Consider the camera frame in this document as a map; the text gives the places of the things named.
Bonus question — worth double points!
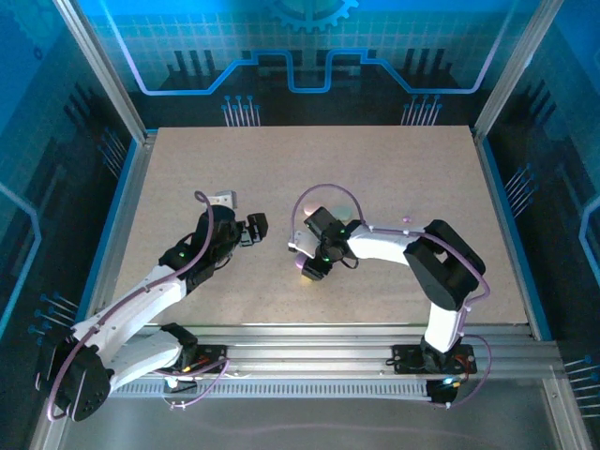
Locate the left small control box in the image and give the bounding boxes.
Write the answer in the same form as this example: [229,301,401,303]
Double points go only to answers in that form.
[161,374,198,396]

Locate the small control box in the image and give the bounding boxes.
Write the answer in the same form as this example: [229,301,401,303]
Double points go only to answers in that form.
[426,377,463,409]
[161,374,198,396]

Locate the right small control box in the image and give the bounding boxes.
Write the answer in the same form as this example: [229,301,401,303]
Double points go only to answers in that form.
[426,377,463,409]

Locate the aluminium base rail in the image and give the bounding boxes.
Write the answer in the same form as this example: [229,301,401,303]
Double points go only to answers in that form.
[133,322,562,383]

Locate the left table side rail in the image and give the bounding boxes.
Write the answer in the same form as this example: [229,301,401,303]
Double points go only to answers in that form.
[77,130,158,329]

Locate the table side rail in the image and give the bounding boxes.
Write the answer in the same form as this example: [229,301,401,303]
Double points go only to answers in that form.
[471,126,562,343]
[77,130,158,329]

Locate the slotted grey cable duct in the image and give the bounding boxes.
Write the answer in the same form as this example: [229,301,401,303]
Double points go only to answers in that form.
[105,379,435,400]

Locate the left black mount plate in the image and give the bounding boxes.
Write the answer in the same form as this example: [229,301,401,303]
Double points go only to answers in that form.
[142,344,230,376]

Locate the black mount plate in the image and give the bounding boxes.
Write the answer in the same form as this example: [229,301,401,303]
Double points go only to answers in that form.
[391,344,478,376]
[142,344,230,376]

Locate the right black mount plate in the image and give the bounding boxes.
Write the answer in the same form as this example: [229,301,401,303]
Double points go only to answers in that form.
[391,344,478,376]

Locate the grey metal base plate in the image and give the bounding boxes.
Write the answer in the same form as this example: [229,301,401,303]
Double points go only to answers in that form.
[44,396,594,450]

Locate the right table side rail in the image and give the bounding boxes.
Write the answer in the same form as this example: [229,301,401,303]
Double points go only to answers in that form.
[471,126,562,343]

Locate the left aluminium frame post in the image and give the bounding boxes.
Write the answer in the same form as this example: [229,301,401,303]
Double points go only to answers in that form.
[52,0,150,144]

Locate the aluminium frame post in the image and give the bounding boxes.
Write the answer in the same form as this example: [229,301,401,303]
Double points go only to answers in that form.
[472,0,564,142]
[52,0,150,144]

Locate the right aluminium frame post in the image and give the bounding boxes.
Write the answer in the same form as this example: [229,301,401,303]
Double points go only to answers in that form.
[472,0,564,142]

